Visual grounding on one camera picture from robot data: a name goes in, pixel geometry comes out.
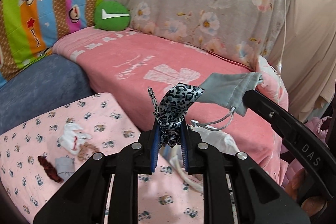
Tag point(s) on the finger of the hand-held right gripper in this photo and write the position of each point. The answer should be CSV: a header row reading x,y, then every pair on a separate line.
x,y
265,111

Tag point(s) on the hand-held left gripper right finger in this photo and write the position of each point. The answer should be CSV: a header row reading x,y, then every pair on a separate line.
x,y
185,149

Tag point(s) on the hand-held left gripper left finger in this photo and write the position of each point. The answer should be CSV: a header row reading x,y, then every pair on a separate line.
x,y
155,146

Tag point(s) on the leopard print cloth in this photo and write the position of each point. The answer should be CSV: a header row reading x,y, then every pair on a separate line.
x,y
173,106

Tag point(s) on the person's right hand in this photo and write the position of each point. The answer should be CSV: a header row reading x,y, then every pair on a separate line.
x,y
294,183

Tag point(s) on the small pink pillow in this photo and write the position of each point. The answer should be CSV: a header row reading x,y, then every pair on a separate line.
x,y
270,74

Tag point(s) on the beige lace scrunchie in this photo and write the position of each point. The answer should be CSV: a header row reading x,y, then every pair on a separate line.
x,y
85,151

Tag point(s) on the beige cloth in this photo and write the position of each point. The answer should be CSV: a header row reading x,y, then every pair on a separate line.
x,y
309,50

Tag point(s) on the white cloth with red trim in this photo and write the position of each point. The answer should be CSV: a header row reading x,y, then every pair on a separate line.
x,y
71,138

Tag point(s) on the pink towel blanket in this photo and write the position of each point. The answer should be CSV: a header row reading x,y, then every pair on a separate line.
x,y
131,61

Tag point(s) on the pink panda print cloth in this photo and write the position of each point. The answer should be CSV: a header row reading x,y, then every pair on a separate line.
x,y
65,150

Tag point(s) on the light grey cloth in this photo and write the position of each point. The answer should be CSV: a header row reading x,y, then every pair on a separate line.
x,y
64,167

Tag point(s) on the dark red scrunchie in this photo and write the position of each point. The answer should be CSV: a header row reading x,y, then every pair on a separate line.
x,y
50,169

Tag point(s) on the green round cushion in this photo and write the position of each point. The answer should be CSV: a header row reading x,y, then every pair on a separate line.
x,y
112,16

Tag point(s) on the striped monkey print blanket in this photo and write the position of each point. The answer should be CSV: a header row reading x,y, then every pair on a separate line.
x,y
47,8

